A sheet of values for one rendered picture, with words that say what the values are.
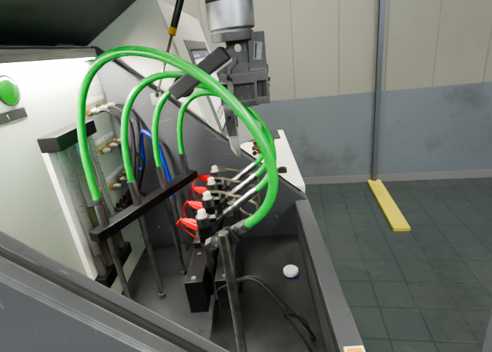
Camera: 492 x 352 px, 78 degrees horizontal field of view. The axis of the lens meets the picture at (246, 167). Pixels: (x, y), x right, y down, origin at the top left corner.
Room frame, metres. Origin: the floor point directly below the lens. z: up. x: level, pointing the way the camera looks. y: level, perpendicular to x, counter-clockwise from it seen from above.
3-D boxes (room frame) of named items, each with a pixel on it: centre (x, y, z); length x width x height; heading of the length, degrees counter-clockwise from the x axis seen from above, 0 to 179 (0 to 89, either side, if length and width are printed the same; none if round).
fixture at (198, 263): (0.66, 0.09, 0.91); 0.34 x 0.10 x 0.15; 177
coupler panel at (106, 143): (0.79, 0.35, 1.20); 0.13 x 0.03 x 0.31; 177
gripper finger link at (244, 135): (0.53, -0.01, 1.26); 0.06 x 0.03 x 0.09; 87
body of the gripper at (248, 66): (0.54, -0.01, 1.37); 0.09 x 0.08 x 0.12; 87
